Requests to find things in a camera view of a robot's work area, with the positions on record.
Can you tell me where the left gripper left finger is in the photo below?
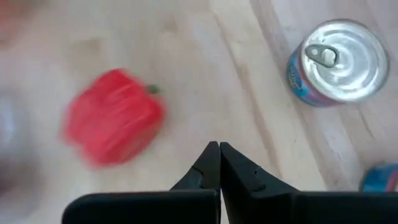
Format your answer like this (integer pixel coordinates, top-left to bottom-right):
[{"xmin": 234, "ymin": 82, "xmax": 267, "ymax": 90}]
[{"xmin": 62, "ymin": 141, "xmax": 222, "ymax": 224}]

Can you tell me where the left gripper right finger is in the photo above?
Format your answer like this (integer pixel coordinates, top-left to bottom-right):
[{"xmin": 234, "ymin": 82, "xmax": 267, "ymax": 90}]
[{"xmin": 220, "ymin": 142, "xmax": 398, "ymax": 224}]

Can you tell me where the red bell pepper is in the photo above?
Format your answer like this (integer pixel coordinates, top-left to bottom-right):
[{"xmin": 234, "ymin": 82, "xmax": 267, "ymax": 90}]
[{"xmin": 60, "ymin": 68, "xmax": 167, "ymax": 169}]

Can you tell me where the salmon can blue label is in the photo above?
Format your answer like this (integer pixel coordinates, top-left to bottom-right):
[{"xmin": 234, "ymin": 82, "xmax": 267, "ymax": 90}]
[
  {"xmin": 285, "ymin": 18, "xmax": 391, "ymax": 108},
  {"xmin": 359, "ymin": 162, "xmax": 398, "ymax": 193}
]

